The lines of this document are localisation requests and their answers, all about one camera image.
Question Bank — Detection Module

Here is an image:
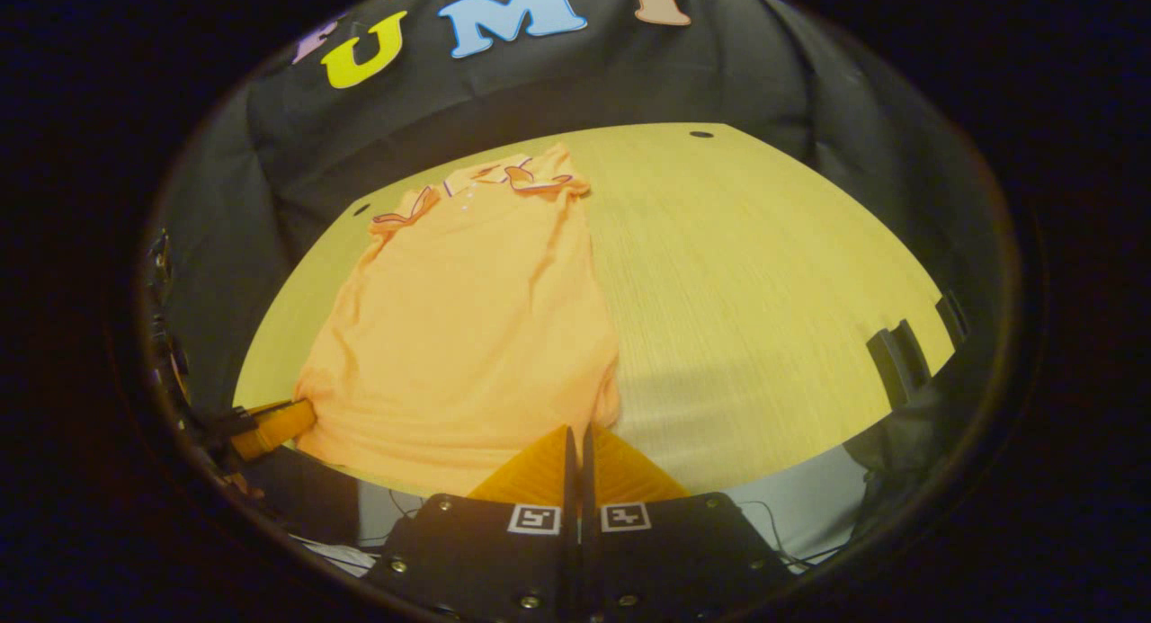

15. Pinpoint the orange T-shirt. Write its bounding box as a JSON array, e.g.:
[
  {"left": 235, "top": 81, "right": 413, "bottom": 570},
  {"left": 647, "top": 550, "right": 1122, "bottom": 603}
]
[{"left": 294, "top": 142, "right": 623, "bottom": 498}]

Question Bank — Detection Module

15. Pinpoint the black backdrop cloth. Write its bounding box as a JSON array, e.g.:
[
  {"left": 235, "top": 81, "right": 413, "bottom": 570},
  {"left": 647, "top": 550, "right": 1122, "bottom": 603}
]
[{"left": 144, "top": 0, "right": 1022, "bottom": 534}]

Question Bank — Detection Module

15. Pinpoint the black table clamp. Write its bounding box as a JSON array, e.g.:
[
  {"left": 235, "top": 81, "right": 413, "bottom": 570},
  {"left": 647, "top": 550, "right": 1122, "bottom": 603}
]
[{"left": 866, "top": 319, "right": 934, "bottom": 411}]

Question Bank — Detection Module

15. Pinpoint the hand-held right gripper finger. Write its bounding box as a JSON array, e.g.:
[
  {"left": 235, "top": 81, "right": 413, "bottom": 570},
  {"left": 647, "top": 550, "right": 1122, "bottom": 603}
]
[
  {"left": 364, "top": 425, "right": 578, "bottom": 623},
  {"left": 579, "top": 423, "right": 797, "bottom": 623}
]

